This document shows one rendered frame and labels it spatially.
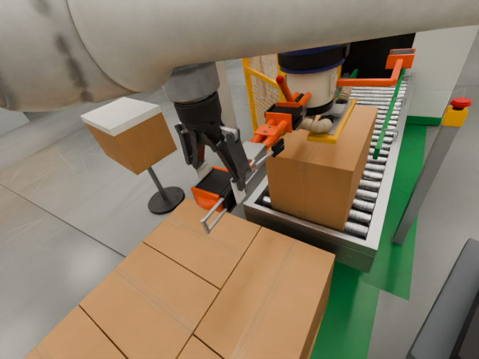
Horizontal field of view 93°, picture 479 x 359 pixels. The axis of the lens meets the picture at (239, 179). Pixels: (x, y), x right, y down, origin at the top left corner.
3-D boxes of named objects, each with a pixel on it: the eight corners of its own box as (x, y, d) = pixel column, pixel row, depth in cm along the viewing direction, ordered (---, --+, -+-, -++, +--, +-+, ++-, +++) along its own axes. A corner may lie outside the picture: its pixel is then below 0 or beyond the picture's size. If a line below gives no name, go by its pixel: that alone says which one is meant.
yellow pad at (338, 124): (332, 101, 101) (333, 90, 98) (356, 102, 96) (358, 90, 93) (306, 141, 81) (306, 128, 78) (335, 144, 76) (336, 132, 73)
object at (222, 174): (218, 181, 56) (212, 165, 53) (243, 188, 52) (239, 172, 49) (197, 204, 51) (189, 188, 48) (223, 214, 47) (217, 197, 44)
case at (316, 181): (306, 154, 170) (307, 102, 144) (366, 164, 149) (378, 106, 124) (271, 209, 135) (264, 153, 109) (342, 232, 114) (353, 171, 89)
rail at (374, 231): (405, 90, 250) (410, 72, 238) (411, 90, 247) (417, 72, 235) (358, 263, 115) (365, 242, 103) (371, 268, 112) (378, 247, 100)
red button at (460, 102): (447, 105, 104) (450, 96, 101) (467, 105, 100) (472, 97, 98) (447, 111, 100) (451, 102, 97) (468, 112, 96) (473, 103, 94)
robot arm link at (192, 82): (182, 49, 38) (192, 85, 42) (140, 66, 33) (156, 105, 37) (224, 45, 34) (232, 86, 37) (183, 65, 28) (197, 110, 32)
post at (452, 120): (393, 235, 167) (447, 105, 104) (403, 238, 163) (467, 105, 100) (391, 242, 163) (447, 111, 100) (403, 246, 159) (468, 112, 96)
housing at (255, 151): (246, 154, 63) (244, 140, 60) (269, 158, 60) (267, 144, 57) (234, 169, 59) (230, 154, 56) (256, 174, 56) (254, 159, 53)
